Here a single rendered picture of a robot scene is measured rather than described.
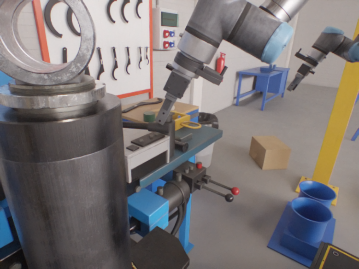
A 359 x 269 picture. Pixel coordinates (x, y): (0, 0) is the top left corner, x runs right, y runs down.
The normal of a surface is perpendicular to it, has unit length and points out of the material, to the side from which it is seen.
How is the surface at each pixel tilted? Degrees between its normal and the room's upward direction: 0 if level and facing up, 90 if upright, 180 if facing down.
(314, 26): 90
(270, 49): 110
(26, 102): 90
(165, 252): 0
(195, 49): 90
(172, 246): 0
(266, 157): 90
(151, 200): 0
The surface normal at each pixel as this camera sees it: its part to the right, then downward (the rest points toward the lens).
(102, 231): 0.74, 0.28
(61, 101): 0.51, 0.34
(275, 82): -0.59, 0.29
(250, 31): -0.25, 0.51
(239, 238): 0.04, -0.92
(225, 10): -0.10, 0.24
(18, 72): 0.30, 0.37
